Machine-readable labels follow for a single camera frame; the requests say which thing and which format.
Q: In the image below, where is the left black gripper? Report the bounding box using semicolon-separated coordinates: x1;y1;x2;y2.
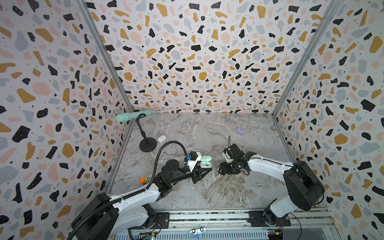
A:
170;160;213;185

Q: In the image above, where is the mint green charging case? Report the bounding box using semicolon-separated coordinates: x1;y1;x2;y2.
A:
200;156;212;169

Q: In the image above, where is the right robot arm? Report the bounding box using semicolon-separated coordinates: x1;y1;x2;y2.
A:
219;151;325;226

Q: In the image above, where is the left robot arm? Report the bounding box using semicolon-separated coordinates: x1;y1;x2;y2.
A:
68;155;212;240

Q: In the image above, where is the purple charging case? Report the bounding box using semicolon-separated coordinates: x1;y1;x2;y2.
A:
237;128;246;135

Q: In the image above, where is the white charging case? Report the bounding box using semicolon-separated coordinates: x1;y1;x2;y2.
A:
158;135;166;143

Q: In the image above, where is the black microphone stand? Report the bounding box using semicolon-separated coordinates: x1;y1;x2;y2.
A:
136;113;157;153

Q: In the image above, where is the small toy car sticker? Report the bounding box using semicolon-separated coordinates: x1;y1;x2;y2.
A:
189;227;207;240

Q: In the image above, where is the mint green microphone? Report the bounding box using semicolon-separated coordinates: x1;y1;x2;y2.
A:
116;110;156;123

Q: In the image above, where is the left corner aluminium profile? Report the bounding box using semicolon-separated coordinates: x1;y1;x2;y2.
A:
76;0;133;112

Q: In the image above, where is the corner aluminium profile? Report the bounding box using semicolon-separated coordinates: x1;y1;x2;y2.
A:
76;0;133;112
272;0;344;118

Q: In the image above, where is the right corner aluminium profile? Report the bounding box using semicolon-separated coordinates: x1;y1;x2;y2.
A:
272;0;344;118

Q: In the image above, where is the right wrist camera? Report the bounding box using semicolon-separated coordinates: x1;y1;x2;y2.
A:
222;144;244;163

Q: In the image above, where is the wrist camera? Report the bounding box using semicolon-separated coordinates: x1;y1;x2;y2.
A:
222;144;244;163
185;151;202;173

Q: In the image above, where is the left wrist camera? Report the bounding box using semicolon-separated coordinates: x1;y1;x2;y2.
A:
185;151;202;173

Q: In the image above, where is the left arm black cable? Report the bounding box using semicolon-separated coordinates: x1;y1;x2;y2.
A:
66;140;188;240

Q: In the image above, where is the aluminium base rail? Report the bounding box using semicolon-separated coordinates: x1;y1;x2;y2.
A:
112;208;341;240

